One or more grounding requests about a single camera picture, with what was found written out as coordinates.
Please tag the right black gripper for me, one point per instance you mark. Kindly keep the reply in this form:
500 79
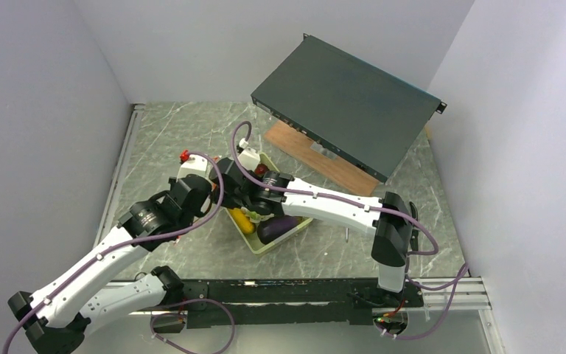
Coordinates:
229 203

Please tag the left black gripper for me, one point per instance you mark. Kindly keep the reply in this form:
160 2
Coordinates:
172 181

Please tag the purple eggplant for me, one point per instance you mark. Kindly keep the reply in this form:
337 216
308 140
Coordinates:
269 230

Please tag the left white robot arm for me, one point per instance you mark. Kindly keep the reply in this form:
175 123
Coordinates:
58 317

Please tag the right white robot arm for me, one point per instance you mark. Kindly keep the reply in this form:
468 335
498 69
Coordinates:
387 219

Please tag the dark red fruit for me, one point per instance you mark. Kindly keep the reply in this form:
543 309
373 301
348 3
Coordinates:
261 169

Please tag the white cauliflower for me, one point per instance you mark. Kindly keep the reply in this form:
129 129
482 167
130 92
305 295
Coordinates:
255 217

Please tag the green plastic basket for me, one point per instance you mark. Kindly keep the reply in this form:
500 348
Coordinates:
254 211

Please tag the dark green cucumber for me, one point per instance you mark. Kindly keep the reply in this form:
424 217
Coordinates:
305 220

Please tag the brown wooden board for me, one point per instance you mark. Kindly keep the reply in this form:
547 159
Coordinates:
336 169

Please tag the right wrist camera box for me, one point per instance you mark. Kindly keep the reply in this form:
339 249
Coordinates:
249 158

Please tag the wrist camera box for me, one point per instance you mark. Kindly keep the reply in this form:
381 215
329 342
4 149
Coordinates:
194 165
249 158

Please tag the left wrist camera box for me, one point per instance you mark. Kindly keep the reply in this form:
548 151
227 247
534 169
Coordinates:
194 165

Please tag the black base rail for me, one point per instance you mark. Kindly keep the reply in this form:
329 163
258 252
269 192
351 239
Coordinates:
208 303

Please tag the black network switch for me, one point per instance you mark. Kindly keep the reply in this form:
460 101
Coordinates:
359 112

